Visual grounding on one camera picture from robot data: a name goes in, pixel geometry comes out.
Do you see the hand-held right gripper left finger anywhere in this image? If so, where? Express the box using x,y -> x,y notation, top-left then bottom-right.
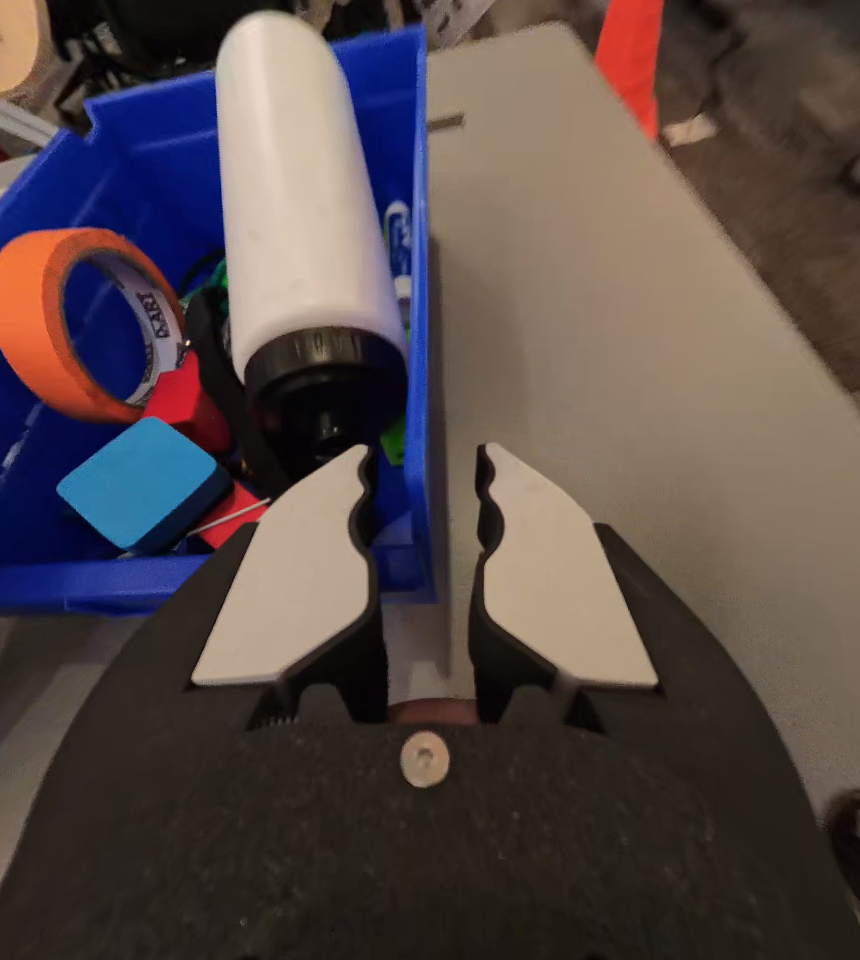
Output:
190,442 -> 390,695

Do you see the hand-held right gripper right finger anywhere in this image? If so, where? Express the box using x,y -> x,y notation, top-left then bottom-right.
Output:
469,441 -> 661,695

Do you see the red bar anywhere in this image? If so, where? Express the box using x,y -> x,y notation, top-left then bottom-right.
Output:
199,480 -> 271,550

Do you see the light blue foam block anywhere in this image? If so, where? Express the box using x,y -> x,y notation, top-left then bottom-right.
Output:
56,416 -> 234,554

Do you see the red block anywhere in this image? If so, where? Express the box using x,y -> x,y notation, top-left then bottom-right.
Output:
142,351 -> 234,453

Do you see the white marker with blue cap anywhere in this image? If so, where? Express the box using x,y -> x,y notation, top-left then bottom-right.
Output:
382,197 -> 416,318

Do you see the orange tape roll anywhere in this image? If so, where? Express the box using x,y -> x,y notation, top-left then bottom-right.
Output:
0,227 -> 189,426

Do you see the blue plastic bin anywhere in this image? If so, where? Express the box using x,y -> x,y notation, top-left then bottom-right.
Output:
0,26 -> 440,618

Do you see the orange traffic cone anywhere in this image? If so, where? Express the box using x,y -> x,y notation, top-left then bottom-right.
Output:
593,0 -> 665,141

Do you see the black board with wooden rim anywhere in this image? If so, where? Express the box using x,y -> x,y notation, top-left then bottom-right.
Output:
0,0 -> 54,104

